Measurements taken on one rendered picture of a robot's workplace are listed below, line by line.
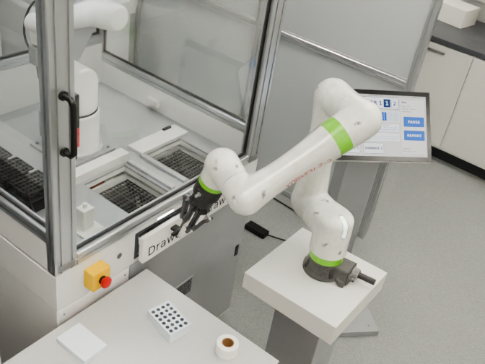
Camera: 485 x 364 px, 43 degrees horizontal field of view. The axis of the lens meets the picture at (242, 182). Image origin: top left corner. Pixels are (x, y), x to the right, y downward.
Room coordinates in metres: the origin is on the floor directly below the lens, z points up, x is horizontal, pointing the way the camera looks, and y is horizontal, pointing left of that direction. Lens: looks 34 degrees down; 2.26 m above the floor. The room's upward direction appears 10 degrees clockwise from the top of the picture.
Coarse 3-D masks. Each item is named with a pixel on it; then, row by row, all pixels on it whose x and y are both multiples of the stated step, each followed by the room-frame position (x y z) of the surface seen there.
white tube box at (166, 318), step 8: (160, 304) 1.40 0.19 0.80; (168, 304) 1.42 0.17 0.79; (152, 312) 1.38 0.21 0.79; (160, 312) 1.38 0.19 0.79; (168, 312) 1.38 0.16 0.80; (176, 312) 1.39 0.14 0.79; (152, 320) 1.35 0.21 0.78; (160, 320) 1.35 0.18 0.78; (168, 320) 1.35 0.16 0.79; (176, 320) 1.35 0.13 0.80; (184, 320) 1.36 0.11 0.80; (160, 328) 1.32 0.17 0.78; (168, 328) 1.32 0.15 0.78; (176, 328) 1.33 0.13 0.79; (184, 328) 1.33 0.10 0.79; (168, 336) 1.29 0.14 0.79; (176, 336) 1.30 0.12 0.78
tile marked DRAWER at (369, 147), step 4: (364, 144) 2.31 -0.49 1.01; (368, 144) 2.31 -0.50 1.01; (372, 144) 2.32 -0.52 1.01; (376, 144) 2.32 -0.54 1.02; (380, 144) 2.33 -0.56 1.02; (364, 148) 2.30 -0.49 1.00; (368, 148) 2.30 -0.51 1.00; (372, 148) 2.31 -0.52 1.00; (376, 148) 2.31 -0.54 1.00; (380, 148) 2.32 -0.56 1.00; (364, 152) 2.29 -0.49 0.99; (368, 152) 2.29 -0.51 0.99; (372, 152) 2.30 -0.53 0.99; (376, 152) 2.30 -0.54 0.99; (380, 152) 2.31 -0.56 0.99
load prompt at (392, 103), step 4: (364, 96) 2.44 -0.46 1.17; (372, 100) 2.44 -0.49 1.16; (376, 100) 2.44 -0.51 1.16; (380, 100) 2.45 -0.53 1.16; (384, 100) 2.46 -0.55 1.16; (388, 100) 2.46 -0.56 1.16; (392, 100) 2.47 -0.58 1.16; (396, 100) 2.47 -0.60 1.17; (376, 104) 2.43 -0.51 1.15; (380, 104) 2.44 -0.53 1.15; (384, 104) 2.44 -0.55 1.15; (388, 104) 2.45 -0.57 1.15; (392, 104) 2.46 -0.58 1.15; (396, 104) 2.46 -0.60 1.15; (380, 108) 2.43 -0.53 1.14; (384, 108) 2.43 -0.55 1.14; (388, 108) 2.44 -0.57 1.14; (392, 108) 2.44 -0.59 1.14; (396, 108) 2.45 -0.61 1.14
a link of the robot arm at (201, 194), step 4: (196, 184) 1.59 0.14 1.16; (196, 188) 1.58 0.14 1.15; (200, 188) 1.57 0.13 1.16; (196, 192) 1.57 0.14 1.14; (200, 192) 1.57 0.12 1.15; (204, 192) 1.56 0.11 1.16; (208, 192) 1.56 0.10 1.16; (196, 196) 1.55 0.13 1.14; (200, 196) 1.57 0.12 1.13; (204, 196) 1.56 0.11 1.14; (208, 196) 1.56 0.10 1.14; (212, 196) 1.56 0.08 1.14; (216, 196) 1.57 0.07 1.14; (220, 196) 1.59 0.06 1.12; (200, 200) 1.57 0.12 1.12; (204, 200) 1.56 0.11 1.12; (208, 200) 1.56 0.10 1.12; (212, 200) 1.57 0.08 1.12; (216, 200) 1.58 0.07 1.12
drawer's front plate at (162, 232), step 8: (176, 216) 1.71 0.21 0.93; (192, 216) 1.76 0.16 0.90; (168, 224) 1.66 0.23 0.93; (176, 224) 1.69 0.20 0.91; (152, 232) 1.60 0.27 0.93; (160, 232) 1.62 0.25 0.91; (168, 232) 1.66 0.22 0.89; (144, 240) 1.56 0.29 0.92; (152, 240) 1.59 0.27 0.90; (160, 240) 1.63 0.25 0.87; (176, 240) 1.70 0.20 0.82; (144, 248) 1.56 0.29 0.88; (152, 248) 1.59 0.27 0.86; (160, 248) 1.63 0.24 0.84; (144, 256) 1.56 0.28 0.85; (152, 256) 1.60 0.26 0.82
